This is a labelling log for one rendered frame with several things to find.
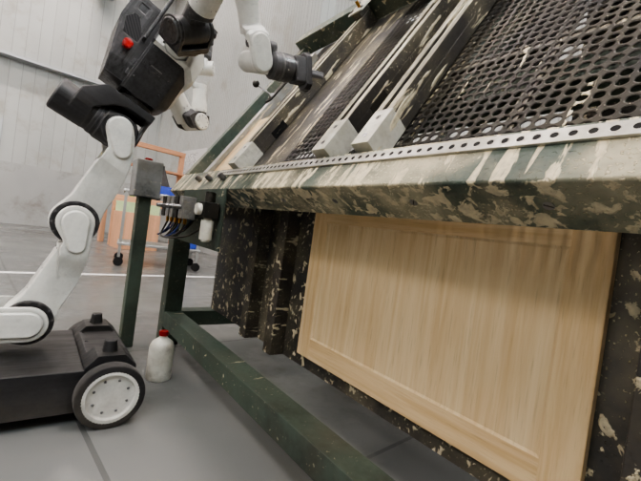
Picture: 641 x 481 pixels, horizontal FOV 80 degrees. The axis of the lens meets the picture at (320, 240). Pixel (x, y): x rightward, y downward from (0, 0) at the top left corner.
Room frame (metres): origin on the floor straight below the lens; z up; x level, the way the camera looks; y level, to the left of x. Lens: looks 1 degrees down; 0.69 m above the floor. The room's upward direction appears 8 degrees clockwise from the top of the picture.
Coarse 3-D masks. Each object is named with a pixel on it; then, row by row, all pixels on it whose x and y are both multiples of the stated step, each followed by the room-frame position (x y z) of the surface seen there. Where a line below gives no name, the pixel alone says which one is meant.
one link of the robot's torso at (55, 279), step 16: (64, 208) 1.23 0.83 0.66; (80, 208) 1.25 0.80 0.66; (64, 224) 1.22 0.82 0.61; (80, 224) 1.25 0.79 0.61; (64, 240) 1.23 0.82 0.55; (80, 240) 1.25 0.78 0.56; (48, 256) 1.32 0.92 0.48; (64, 256) 1.24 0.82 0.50; (80, 256) 1.27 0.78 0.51; (48, 272) 1.25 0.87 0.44; (64, 272) 1.26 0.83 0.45; (80, 272) 1.29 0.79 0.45; (32, 288) 1.22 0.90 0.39; (48, 288) 1.25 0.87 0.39; (64, 288) 1.28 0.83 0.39; (16, 304) 1.19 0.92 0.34; (32, 304) 1.22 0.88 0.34; (48, 304) 1.25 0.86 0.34
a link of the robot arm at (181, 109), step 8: (184, 96) 1.72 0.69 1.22; (176, 104) 1.70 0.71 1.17; (184, 104) 1.73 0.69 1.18; (176, 112) 1.72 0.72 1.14; (184, 112) 1.73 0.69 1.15; (192, 112) 1.75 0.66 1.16; (176, 120) 1.76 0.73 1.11; (184, 120) 1.75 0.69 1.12; (192, 120) 1.75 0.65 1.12; (200, 120) 1.78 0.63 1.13; (208, 120) 1.82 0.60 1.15; (200, 128) 1.78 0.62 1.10
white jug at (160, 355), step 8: (160, 336) 1.57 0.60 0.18; (152, 344) 1.55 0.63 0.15; (160, 344) 1.55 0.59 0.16; (168, 344) 1.56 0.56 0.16; (152, 352) 1.54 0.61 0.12; (160, 352) 1.54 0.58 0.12; (168, 352) 1.55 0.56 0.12; (152, 360) 1.54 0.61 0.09; (160, 360) 1.54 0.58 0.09; (168, 360) 1.56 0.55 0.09; (152, 368) 1.54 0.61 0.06; (160, 368) 1.54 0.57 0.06; (168, 368) 1.56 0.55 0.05; (152, 376) 1.53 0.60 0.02; (160, 376) 1.54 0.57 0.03; (168, 376) 1.57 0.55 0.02
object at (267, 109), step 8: (312, 56) 2.15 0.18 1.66; (312, 64) 2.15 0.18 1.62; (288, 88) 2.07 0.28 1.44; (280, 96) 2.05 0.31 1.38; (272, 104) 2.02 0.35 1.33; (264, 112) 2.00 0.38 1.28; (256, 120) 1.97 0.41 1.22; (248, 128) 1.95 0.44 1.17; (240, 136) 1.93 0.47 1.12; (232, 144) 1.91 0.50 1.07; (224, 152) 1.89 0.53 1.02; (216, 160) 1.88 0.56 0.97; (208, 168) 1.87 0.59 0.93; (216, 168) 1.87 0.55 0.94
